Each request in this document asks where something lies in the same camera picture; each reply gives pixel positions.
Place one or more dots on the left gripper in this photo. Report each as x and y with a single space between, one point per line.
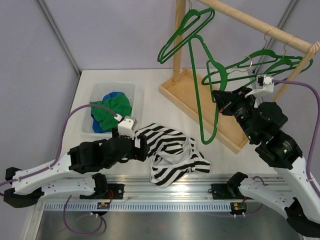
140 153

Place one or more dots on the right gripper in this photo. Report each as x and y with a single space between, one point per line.
225 100

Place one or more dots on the striped black white tank top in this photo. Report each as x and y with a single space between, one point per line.
172 154

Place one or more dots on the green hanger of striped top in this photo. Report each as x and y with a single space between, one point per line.
199 88

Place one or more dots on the blue tank top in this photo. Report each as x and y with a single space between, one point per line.
100 125

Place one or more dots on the green tank top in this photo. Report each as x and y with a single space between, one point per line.
112 110

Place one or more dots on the green hanger of blue top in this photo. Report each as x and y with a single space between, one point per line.
304 65

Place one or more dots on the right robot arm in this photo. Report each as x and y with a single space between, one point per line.
262 126

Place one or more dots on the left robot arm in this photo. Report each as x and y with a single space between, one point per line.
77 172

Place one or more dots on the wooden clothes rack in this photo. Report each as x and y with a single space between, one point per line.
193 96

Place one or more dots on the white plastic basket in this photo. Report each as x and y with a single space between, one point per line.
108 99

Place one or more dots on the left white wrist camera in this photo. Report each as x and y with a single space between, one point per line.
126 126

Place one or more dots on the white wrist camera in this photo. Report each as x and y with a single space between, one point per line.
126 126
265 87

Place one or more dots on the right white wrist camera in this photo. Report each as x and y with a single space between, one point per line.
265 87

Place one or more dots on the aluminium mounting rail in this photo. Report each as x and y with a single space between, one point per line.
192 187

